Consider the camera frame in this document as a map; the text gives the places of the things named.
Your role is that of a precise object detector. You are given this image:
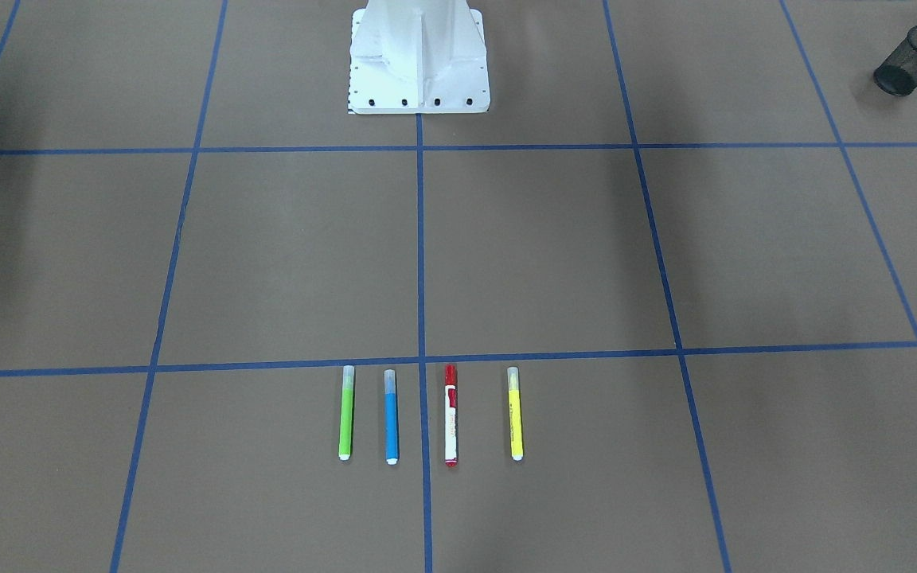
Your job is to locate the blue highlighter pen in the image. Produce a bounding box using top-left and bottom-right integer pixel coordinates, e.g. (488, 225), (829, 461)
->
(383, 369), (400, 466)

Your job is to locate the black mesh pen cup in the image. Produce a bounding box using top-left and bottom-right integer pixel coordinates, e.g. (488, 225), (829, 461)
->
(872, 25), (917, 97)

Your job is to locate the yellow highlighter pen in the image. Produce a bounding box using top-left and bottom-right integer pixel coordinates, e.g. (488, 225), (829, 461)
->
(506, 366), (525, 462)

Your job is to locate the red white marker pen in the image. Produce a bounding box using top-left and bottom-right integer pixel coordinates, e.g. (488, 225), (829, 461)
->
(443, 364), (459, 468)

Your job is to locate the white pedestal column base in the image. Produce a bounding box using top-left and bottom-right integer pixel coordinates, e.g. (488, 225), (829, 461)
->
(347, 1), (491, 114)

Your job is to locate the green highlighter pen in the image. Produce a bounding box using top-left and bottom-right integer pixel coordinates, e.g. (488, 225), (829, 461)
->
(338, 365), (354, 462)

